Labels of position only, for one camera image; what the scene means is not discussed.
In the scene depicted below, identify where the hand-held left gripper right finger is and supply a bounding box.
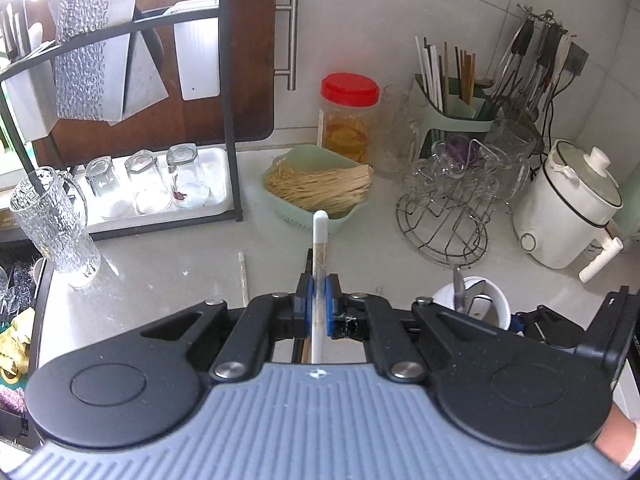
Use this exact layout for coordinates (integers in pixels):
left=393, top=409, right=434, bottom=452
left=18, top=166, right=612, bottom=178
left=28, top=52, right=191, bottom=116
left=324, top=272, right=506, bottom=384

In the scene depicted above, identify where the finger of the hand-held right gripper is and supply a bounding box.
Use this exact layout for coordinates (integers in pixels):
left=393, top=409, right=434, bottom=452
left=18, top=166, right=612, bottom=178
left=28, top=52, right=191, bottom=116
left=514, top=305, right=587, bottom=349

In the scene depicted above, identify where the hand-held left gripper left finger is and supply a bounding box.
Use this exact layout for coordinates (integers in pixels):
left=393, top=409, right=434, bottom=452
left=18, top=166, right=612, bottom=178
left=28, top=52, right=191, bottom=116
left=140, top=272, right=317, bottom=383

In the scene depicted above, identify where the white ceramic mug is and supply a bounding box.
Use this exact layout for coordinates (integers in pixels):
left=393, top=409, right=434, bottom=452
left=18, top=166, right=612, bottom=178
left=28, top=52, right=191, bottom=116
left=432, top=275, right=512, bottom=334

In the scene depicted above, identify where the white chopstick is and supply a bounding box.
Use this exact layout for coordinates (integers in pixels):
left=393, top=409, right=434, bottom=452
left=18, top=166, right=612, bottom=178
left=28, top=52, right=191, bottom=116
left=307, top=211, right=330, bottom=365
left=237, top=251, right=250, bottom=306

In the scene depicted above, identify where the metal spoon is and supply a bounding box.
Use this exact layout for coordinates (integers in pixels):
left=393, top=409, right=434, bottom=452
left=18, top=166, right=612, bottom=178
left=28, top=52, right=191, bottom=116
left=452, top=267, right=482, bottom=316

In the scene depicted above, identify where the hanging kitchen utensils set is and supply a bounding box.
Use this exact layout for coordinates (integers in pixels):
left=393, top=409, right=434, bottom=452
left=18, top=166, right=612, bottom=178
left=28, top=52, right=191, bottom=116
left=482, top=3, right=576, bottom=126

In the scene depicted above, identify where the green plastic basket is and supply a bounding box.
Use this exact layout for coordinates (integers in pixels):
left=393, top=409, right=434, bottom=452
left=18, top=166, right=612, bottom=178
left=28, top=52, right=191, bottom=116
left=263, top=143, right=375, bottom=235

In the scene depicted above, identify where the white electric cooker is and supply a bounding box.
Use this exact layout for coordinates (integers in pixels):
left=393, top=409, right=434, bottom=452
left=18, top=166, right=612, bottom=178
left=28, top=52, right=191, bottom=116
left=512, top=138, right=626, bottom=282

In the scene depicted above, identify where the bundle of dried noodles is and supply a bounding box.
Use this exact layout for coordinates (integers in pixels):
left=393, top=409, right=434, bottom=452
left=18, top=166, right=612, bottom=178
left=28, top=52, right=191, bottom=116
left=267, top=157, right=375, bottom=214

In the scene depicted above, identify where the green kettle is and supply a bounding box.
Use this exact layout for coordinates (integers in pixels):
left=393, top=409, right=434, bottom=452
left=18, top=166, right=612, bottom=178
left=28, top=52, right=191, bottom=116
left=612, top=164, right=640, bottom=241

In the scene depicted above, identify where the cluster of small glass cups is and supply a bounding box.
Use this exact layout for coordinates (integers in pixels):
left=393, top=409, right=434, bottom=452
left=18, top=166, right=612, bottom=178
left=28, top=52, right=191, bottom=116
left=405, top=137, right=531, bottom=206

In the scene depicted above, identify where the white tray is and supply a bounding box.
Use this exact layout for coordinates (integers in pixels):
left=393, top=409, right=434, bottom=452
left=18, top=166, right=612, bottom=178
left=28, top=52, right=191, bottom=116
left=74, top=145, right=234, bottom=235

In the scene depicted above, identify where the glass cup with red mark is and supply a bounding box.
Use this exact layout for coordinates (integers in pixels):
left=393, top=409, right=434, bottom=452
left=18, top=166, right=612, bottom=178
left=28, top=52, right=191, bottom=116
left=166, top=143, right=211, bottom=209

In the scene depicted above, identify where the red-lidded plastic jar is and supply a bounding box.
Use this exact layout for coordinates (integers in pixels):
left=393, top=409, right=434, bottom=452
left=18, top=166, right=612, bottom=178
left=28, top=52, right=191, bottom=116
left=317, top=73, right=381, bottom=166

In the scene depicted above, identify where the tall clear glass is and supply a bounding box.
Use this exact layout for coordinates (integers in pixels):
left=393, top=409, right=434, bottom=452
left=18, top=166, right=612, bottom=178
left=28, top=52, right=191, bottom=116
left=377, top=84, right=426, bottom=176

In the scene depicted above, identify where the glass pitcher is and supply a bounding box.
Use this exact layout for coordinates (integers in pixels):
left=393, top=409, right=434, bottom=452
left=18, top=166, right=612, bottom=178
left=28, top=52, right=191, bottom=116
left=482, top=119, right=540, bottom=201

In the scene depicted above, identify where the clear glass cup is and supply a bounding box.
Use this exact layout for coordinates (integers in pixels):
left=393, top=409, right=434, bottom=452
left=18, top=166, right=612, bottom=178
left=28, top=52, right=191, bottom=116
left=85, top=156, right=133, bottom=220
left=125, top=150, right=173, bottom=215

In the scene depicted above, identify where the purple plastic cup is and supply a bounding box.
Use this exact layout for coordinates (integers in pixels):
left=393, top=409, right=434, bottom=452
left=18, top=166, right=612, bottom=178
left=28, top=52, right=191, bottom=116
left=444, top=132, right=474, bottom=161

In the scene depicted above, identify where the black metal shelf rack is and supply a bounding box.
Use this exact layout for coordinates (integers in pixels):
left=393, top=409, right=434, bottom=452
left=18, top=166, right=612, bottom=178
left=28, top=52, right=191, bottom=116
left=0, top=0, right=245, bottom=241

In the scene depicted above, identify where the green utensil holder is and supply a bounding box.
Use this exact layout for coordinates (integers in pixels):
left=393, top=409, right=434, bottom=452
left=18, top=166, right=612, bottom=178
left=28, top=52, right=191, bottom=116
left=412, top=74, right=506, bottom=146

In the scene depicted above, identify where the wooden cabinet door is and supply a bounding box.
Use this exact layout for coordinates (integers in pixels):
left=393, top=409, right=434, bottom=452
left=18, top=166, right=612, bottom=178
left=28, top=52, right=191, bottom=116
left=25, top=0, right=279, bottom=181

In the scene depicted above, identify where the bundle of upright chopsticks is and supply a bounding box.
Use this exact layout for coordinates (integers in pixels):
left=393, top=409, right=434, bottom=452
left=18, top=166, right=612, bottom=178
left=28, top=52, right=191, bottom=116
left=414, top=35, right=479, bottom=114

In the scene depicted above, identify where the textured glass mug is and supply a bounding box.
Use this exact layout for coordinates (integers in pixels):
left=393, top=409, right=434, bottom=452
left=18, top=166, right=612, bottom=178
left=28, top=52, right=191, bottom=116
left=9, top=166, right=102, bottom=289

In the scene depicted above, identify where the white rectangular box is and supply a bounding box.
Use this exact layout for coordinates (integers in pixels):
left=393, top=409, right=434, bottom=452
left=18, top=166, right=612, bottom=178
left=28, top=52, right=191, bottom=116
left=173, top=2, right=221, bottom=102

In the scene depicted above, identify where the yellow cloth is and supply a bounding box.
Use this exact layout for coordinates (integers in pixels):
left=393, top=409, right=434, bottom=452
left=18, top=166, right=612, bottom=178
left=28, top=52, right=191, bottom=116
left=0, top=307, right=36, bottom=376

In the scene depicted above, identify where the textured silver panel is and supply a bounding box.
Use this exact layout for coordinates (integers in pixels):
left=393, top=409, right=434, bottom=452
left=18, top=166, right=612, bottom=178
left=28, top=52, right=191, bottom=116
left=50, top=0, right=170, bottom=127

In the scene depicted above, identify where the metal wire cup rack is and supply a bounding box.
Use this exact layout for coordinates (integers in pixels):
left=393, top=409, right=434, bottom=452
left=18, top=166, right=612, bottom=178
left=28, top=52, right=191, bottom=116
left=397, top=140, right=531, bottom=265

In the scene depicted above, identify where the black power cable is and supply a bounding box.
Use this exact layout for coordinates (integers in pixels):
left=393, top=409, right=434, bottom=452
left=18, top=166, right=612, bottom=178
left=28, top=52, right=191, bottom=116
left=539, top=67, right=566, bottom=146

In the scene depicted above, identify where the metal door handle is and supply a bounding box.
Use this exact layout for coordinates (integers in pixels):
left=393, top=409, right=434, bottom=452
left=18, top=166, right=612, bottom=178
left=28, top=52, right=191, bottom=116
left=273, top=0, right=300, bottom=92

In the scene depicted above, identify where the wall socket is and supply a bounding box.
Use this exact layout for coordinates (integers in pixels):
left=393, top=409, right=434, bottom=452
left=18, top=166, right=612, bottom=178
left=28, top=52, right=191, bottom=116
left=564, top=42, right=589, bottom=74

